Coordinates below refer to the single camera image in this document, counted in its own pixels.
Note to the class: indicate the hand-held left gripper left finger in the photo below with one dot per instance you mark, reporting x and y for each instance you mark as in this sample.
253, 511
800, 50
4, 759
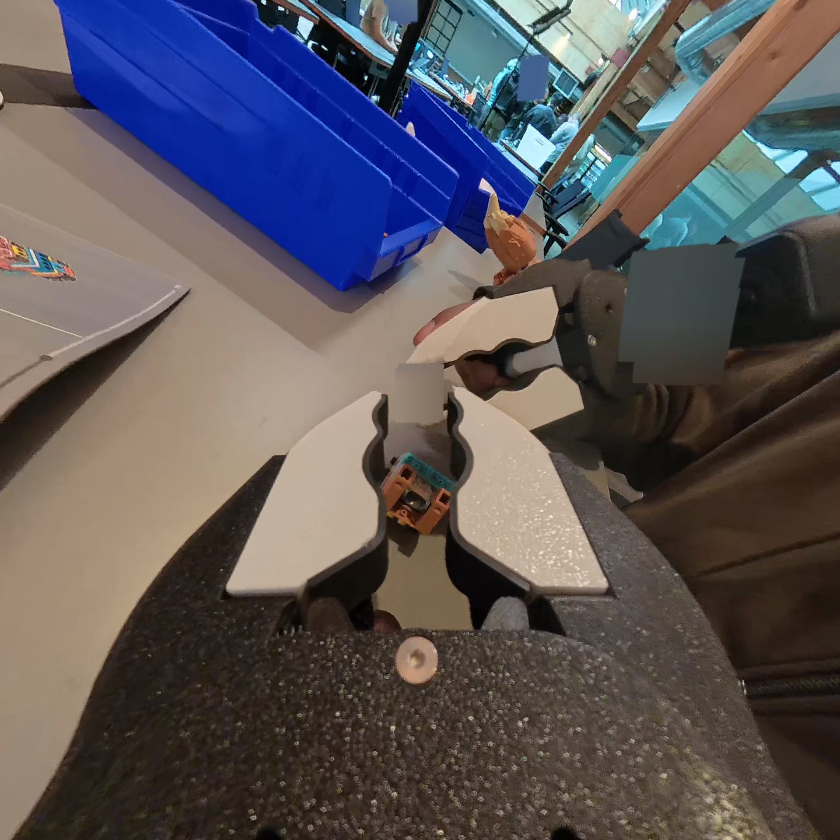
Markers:
315, 512

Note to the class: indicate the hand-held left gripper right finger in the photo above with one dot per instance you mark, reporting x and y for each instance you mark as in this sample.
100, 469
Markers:
525, 512

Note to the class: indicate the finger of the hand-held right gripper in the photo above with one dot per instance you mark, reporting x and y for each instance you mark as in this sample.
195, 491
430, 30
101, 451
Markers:
551, 400
505, 318

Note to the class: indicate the brown teal toy brick model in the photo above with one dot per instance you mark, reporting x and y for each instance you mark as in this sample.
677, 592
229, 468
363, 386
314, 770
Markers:
420, 499

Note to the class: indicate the grey instruction booklet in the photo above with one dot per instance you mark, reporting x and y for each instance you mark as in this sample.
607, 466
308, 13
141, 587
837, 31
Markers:
98, 308

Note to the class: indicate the grey desk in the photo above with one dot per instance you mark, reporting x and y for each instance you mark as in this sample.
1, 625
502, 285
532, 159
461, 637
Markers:
197, 426

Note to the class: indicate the person's right hand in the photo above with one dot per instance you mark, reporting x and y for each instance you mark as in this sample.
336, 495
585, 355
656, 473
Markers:
485, 377

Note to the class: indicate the tan toy figure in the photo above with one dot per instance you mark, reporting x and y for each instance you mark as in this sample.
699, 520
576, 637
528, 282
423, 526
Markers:
512, 239

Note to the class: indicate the black office chair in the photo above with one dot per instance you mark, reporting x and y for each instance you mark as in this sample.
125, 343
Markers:
564, 197

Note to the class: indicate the blue storage bin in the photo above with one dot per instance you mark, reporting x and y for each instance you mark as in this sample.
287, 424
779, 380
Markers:
420, 177
229, 164
472, 170

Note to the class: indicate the person's brown jacket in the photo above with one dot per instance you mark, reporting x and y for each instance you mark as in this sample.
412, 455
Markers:
754, 590

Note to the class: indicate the black stand pole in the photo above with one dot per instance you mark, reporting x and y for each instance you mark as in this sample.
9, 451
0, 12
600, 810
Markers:
407, 59

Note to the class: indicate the wooden post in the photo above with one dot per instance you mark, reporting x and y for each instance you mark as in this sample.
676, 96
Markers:
709, 115

